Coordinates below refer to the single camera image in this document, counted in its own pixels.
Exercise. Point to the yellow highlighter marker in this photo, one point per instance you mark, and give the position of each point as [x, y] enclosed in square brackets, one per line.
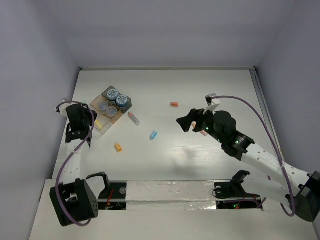
[98, 124]

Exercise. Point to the clear small jar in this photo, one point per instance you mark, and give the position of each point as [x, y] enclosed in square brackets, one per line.
[111, 111]

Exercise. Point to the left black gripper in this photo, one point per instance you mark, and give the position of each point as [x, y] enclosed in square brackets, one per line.
[90, 114]

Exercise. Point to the red-orange marker cap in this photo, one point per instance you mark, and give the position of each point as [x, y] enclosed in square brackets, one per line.
[174, 104]

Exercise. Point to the clear plastic bin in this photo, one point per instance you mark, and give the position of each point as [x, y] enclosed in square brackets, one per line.
[105, 122]

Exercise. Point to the red-orange highlighter marker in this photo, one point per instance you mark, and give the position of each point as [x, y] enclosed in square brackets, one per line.
[201, 132]

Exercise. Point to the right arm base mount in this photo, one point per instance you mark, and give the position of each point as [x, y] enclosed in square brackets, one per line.
[230, 195]

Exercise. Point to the peach highlighter marker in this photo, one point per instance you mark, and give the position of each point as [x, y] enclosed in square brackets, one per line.
[134, 119]

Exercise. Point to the grey lid small jar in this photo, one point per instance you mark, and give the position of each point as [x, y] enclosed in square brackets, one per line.
[103, 106]

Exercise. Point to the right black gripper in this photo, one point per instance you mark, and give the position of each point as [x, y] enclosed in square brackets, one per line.
[185, 122]

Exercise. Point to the orange marker cap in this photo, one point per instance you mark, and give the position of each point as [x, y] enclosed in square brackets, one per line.
[118, 147]

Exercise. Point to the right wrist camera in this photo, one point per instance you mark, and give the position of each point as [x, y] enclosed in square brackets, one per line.
[212, 102]

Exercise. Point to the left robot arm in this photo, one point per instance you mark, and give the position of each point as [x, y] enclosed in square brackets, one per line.
[74, 201]

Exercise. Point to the blue lid jar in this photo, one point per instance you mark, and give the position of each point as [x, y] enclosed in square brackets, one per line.
[112, 94]

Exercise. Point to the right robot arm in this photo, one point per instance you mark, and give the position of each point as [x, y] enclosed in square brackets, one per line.
[285, 184]

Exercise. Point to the blue marker cap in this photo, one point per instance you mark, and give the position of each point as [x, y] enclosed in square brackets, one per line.
[153, 135]

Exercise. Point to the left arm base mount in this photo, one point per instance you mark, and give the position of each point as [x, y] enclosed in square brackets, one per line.
[111, 195]

